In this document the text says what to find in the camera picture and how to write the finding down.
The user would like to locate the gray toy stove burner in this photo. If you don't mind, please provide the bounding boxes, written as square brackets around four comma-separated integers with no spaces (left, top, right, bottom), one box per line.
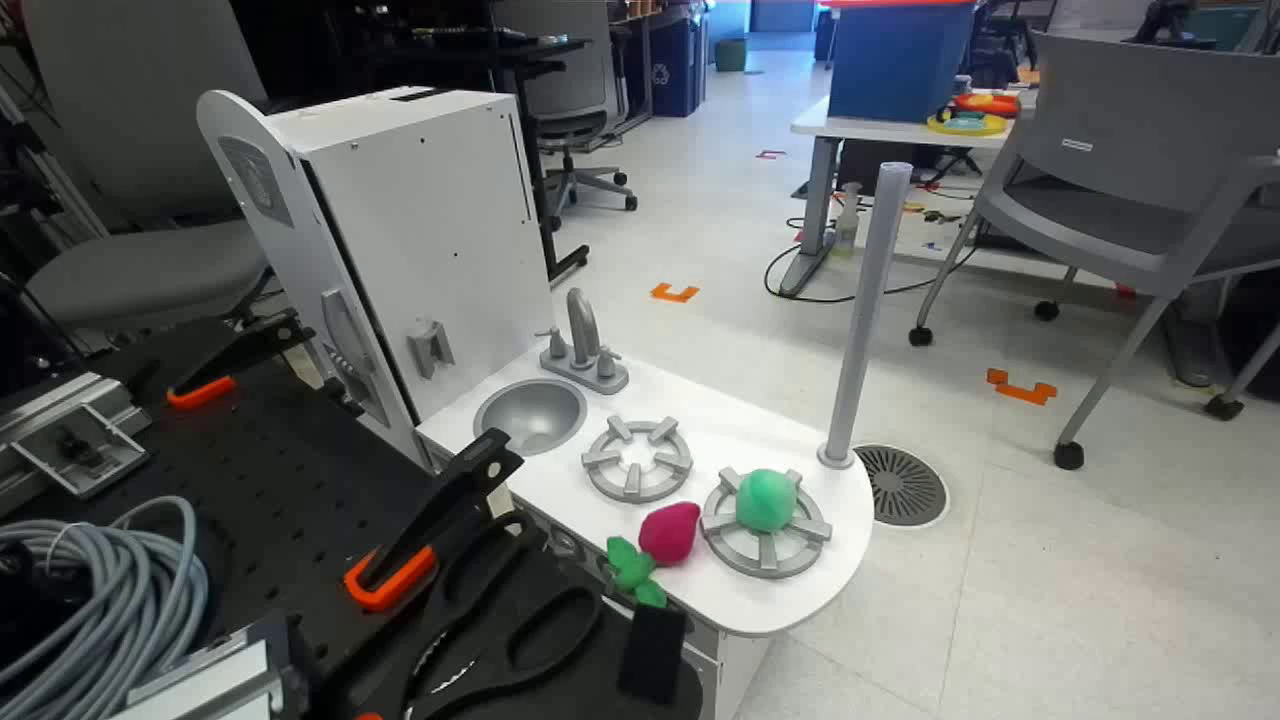
[701,462,838,583]
[580,411,701,509]

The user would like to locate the green toy ball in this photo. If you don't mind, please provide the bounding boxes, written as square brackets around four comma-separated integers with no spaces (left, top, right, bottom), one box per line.
[731,462,798,538]

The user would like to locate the light gray cable bundle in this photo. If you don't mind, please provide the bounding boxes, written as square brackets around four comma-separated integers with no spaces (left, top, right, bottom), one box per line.
[0,490,217,720]

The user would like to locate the gray kitchen side hook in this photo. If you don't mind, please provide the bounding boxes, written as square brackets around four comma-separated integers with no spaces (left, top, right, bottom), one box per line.
[402,319,460,383]

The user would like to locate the round metal floor drain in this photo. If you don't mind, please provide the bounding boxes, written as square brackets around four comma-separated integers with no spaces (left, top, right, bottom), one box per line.
[851,442,950,533]

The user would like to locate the aluminium rail bracket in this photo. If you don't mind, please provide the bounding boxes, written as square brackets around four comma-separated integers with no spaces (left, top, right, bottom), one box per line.
[0,370,151,520]

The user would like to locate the gray faucet base with knobs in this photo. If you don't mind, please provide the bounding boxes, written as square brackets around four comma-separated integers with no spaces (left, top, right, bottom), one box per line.
[536,324,631,401]

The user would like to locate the pink toy fruit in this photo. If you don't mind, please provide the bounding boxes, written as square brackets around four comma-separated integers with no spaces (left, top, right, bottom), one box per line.
[637,499,709,573]

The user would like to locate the black rectangular block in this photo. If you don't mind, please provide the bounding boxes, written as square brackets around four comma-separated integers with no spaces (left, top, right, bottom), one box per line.
[617,604,691,708]

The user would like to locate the white table gray legs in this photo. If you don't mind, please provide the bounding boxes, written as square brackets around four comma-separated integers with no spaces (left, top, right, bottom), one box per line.
[774,97,1047,298]

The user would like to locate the black floor cable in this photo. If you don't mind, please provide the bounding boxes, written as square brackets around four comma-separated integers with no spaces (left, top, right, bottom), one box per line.
[760,237,950,308]

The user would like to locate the black office chair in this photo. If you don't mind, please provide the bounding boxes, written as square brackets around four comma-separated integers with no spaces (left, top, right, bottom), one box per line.
[530,99,643,228]

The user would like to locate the black clamp orange handle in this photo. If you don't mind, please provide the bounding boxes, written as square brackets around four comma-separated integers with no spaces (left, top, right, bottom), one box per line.
[163,312,314,414]
[340,429,529,618]

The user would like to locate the gray toy kitchen pole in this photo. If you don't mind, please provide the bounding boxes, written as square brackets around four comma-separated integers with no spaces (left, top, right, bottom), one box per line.
[815,159,918,477]

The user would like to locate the green toy leaf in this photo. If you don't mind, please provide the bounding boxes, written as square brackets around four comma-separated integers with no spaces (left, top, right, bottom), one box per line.
[603,533,677,617]

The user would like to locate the blue storage bin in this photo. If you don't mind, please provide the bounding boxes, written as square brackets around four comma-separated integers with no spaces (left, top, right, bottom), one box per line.
[825,4,984,126]

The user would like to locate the gray toy faucet spout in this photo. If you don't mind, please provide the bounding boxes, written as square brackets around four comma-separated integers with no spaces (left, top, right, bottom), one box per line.
[565,283,603,370]

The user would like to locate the blue recycling bin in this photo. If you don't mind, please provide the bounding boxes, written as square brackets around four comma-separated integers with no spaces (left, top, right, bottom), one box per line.
[649,11,709,120]

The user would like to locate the gray toy sink basin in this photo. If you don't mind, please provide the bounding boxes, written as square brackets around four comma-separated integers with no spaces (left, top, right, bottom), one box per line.
[468,374,590,459]

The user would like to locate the colorful toys pile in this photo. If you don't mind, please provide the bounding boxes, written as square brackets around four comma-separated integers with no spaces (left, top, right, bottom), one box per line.
[924,85,1026,145]

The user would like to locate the large gray padded chair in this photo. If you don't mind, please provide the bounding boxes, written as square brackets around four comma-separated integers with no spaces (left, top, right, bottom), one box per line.
[18,0,273,340]

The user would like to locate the gray plastic chair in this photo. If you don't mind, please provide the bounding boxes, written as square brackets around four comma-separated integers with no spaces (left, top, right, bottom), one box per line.
[909,32,1280,471]

